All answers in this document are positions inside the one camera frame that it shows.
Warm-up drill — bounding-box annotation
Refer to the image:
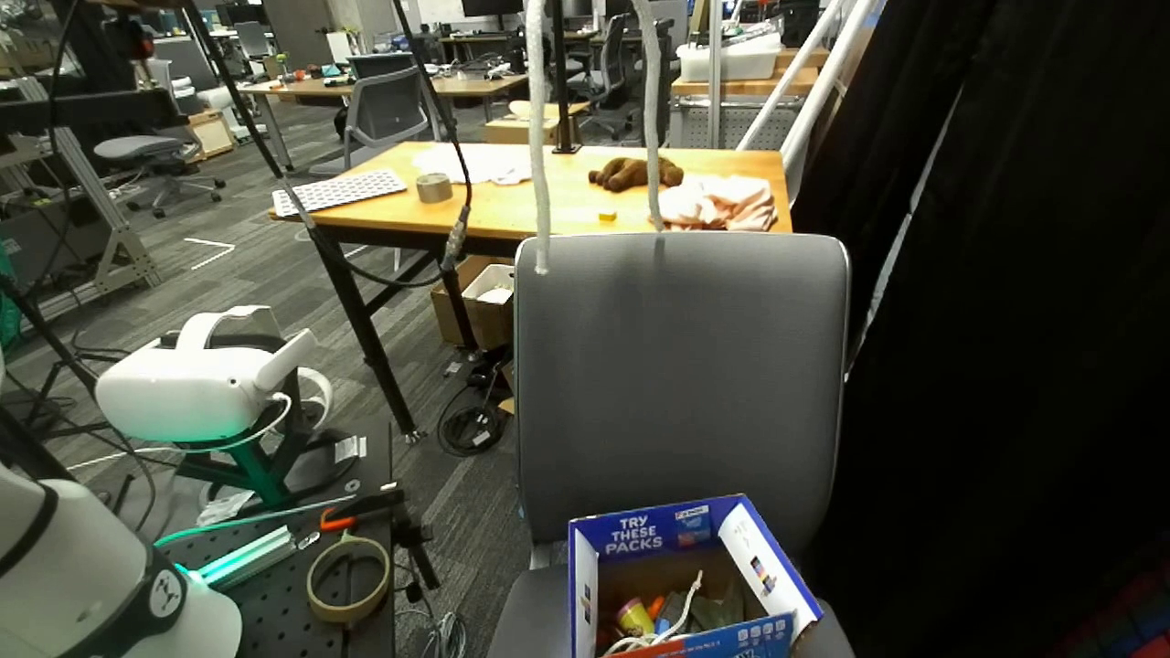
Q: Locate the black coiled cable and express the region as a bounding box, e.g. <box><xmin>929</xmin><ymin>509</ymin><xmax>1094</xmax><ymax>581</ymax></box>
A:
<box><xmin>436</xmin><ymin>375</ymin><xmax>515</xmax><ymax>459</ymax></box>

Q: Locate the yellow toy piece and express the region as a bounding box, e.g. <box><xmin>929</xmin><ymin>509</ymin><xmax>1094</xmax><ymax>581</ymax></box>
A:
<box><xmin>613</xmin><ymin>596</ymin><xmax>663</xmax><ymax>641</ymax></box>

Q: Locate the white paper sheet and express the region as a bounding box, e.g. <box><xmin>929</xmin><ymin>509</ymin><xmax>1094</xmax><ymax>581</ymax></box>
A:
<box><xmin>409</xmin><ymin>141</ymin><xmax>540</xmax><ymax>190</ymax></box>

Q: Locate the white railing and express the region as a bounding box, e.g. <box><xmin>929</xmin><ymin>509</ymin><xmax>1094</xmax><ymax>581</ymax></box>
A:
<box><xmin>707</xmin><ymin>0</ymin><xmax>884</xmax><ymax>167</ymax></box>

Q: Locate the cardboard box with white paper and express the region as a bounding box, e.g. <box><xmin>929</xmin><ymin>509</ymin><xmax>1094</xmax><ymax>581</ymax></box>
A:
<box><xmin>424</xmin><ymin>255</ymin><xmax>523</xmax><ymax>357</ymax></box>

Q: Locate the orange handled black clamp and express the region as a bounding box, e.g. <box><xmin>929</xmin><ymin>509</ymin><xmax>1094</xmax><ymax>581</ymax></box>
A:
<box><xmin>312</xmin><ymin>481</ymin><xmax>409</xmax><ymax>542</ymax></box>

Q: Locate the grey tape roll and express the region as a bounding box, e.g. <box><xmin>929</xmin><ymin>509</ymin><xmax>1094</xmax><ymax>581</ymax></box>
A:
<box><xmin>414</xmin><ymin>167</ymin><xmax>456</xmax><ymax>210</ymax></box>

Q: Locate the striped colourful cloth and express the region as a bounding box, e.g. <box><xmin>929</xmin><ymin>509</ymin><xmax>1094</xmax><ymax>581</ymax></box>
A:
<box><xmin>656</xmin><ymin>172</ymin><xmax>781</xmax><ymax>238</ymax></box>

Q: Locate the black perforated board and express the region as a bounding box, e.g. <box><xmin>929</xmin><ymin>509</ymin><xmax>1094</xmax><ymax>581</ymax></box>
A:
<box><xmin>156</xmin><ymin>509</ymin><xmax>406</xmax><ymax>658</ymax></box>

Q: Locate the black hanging cable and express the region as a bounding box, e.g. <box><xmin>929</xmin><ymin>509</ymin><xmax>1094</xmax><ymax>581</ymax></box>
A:
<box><xmin>388</xmin><ymin>0</ymin><xmax>474</xmax><ymax>279</ymax></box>

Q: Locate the thin white toy cord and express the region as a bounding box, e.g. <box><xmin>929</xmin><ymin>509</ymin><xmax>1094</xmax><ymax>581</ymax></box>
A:
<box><xmin>601</xmin><ymin>568</ymin><xmax>714</xmax><ymax>658</ymax></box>

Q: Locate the grey stool chair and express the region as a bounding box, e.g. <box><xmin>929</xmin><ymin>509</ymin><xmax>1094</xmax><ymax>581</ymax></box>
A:
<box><xmin>88</xmin><ymin>124</ymin><xmax>232</xmax><ymax>223</ymax></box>

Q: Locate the green headset stand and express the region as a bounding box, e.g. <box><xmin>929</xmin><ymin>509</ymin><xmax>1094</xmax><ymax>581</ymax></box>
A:
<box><xmin>155</xmin><ymin>427</ymin><xmax>323</xmax><ymax>520</ymax></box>

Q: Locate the blue cardboard toy box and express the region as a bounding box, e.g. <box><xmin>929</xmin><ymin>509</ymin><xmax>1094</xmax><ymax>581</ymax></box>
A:
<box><xmin>562</xmin><ymin>491</ymin><xmax>826</xmax><ymax>658</ymax></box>

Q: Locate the light green rod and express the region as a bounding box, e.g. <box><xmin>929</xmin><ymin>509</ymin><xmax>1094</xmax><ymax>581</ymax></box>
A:
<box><xmin>155</xmin><ymin>522</ymin><xmax>303</xmax><ymax>596</ymax></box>

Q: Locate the white keyboard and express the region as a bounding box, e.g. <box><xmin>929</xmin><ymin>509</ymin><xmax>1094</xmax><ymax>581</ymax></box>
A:
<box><xmin>266</xmin><ymin>166</ymin><xmax>414</xmax><ymax>223</ymax></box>

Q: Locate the tan tape roll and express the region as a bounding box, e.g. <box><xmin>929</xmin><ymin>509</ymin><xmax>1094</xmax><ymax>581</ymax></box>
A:
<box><xmin>300</xmin><ymin>531</ymin><xmax>398</xmax><ymax>634</ymax></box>

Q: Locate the wooden table with black legs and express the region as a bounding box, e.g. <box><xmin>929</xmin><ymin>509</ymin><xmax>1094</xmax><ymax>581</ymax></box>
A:
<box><xmin>269</xmin><ymin>135</ymin><xmax>797</xmax><ymax>442</ymax></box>

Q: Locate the thick white rope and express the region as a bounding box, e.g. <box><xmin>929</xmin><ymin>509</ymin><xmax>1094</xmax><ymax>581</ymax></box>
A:
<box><xmin>520</xmin><ymin>0</ymin><xmax>674</xmax><ymax>279</ymax></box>

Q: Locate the black curtain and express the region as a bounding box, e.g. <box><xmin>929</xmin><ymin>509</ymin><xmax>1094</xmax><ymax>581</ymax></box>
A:
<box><xmin>787</xmin><ymin>0</ymin><xmax>1170</xmax><ymax>658</ymax></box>

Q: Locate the small flat cardboard box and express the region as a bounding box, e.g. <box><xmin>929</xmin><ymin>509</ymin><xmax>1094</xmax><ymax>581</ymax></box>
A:
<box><xmin>478</xmin><ymin>99</ymin><xmax>591</xmax><ymax>151</ymax></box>

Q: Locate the brown plush toy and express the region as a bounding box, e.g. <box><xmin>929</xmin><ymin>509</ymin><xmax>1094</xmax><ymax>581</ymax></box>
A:
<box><xmin>584</xmin><ymin>155</ymin><xmax>691</xmax><ymax>197</ymax></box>

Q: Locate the white VR headset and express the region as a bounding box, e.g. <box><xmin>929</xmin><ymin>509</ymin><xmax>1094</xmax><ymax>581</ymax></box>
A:
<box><xmin>90</xmin><ymin>300</ymin><xmax>336</xmax><ymax>451</ymax></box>

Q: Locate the grey mesh office chair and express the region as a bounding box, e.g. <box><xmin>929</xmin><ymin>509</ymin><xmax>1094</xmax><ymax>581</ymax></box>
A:
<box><xmin>336</xmin><ymin>51</ymin><xmax>447</xmax><ymax>172</ymax></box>

